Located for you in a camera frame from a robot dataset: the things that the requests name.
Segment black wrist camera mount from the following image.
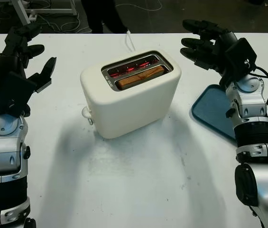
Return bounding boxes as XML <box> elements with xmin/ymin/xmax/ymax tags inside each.
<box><xmin>224</xmin><ymin>37</ymin><xmax>259</xmax><ymax>80</ymax></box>
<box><xmin>0</xmin><ymin>70</ymin><xmax>37</xmax><ymax>107</ymax></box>

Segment white metal frame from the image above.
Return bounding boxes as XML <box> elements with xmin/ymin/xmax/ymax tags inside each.
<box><xmin>12</xmin><ymin>0</ymin><xmax>76</xmax><ymax>26</ymax></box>

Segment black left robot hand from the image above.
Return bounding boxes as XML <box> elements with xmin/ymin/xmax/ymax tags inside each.
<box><xmin>0</xmin><ymin>22</ymin><xmax>57</xmax><ymax>115</ymax></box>

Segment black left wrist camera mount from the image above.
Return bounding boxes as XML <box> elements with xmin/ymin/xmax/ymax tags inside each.
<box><xmin>0</xmin><ymin>70</ymin><xmax>37</xmax><ymax>107</ymax></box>

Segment cream white toaster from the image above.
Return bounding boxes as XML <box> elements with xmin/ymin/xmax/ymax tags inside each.
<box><xmin>80</xmin><ymin>49</ymin><xmax>182</xmax><ymax>139</ymax></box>

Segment blue plastic tray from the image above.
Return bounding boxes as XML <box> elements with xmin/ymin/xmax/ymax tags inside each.
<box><xmin>191</xmin><ymin>84</ymin><xmax>268</xmax><ymax>143</ymax></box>

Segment slice of toast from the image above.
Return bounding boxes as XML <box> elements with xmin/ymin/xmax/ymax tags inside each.
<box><xmin>117</xmin><ymin>66</ymin><xmax>166</xmax><ymax>90</ymax></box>

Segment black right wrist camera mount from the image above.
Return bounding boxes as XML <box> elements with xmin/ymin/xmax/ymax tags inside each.
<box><xmin>224</xmin><ymin>37</ymin><xmax>259</xmax><ymax>80</ymax></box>

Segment person in black trousers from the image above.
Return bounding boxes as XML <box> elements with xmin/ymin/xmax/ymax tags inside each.
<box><xmin>81</xmin><ymin>0</ymin><xmax>129</xmax><ymax>34</ymax></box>

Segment white floor cable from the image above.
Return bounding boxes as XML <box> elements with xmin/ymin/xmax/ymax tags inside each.
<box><xmin>36</xmin><ymin>16</ymin><xmax>81</xmax><ymax>33</ymax></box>
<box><xmin>127</xmin><ymin>0</ymin><xmax>180</xmax><ymax>12</ymax></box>

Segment white toaster lever knob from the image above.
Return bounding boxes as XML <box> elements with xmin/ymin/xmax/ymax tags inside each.
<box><xmin>81</xmin><ymin>106</ymin><xmax>94</xmax><ymax>125</ymax></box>

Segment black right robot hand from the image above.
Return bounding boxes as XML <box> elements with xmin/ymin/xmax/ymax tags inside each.
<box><xmin>180</xmin><ymin>19</ymin><xmax>239</xmax><ymax>86</ymax></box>

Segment white toaster power cord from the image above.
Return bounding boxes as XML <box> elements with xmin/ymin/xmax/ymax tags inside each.
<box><xmin>124</xmin><ymin>29</ymin><xmax>136</xmax><ymax>52</ymax></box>

